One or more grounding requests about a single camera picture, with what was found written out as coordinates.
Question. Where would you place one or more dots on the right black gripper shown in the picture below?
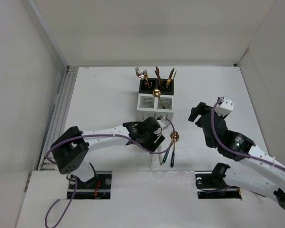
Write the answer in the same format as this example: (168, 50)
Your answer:
(201, 109)

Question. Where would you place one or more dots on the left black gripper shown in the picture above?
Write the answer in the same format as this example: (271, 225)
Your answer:
(154, 141)

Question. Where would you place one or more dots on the beige plastic spoon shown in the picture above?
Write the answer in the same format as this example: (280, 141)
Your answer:
(160, 155)

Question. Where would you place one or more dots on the gold spoon green handle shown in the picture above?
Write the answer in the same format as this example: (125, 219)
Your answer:
(166, 154)
(175, 138)
(157, 93)

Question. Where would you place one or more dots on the gold knife green handle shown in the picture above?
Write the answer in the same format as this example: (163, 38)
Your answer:
(170, 78)
(155, 73)
(173, 77)

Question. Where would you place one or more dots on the rose gold knife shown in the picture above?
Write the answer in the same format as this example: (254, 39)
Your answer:
(160, 82)

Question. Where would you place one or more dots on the rose gold fork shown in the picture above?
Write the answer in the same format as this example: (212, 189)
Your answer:
(141, 76)

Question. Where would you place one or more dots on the silver fork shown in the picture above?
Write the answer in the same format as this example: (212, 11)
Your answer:
(136, 70)

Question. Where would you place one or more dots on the gold fork green handle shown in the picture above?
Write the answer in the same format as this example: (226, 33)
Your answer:
(146, 77)

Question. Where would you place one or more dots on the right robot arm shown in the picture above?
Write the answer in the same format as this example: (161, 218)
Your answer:
(235, 146)

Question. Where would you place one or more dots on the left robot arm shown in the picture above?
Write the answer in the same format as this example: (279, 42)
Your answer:
(71, 148)

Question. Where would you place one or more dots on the white utensil container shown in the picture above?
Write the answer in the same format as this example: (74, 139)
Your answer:
(151, 106)

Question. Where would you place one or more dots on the black utensil container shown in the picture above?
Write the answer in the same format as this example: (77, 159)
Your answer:
(153, 83)

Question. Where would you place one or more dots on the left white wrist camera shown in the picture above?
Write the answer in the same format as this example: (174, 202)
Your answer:
(163, 122)

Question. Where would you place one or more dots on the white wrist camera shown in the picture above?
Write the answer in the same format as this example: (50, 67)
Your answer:
(163, 122)
(225, 106)

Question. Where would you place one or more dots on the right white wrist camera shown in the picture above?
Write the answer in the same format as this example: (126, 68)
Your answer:
(225, 106)

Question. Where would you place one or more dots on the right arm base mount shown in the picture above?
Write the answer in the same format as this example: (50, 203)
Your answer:
(211, 184)

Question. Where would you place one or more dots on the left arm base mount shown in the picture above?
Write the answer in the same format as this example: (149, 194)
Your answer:
(99, 187)

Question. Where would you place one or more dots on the aluminium rail frame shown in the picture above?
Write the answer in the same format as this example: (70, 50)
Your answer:
(60, 112)

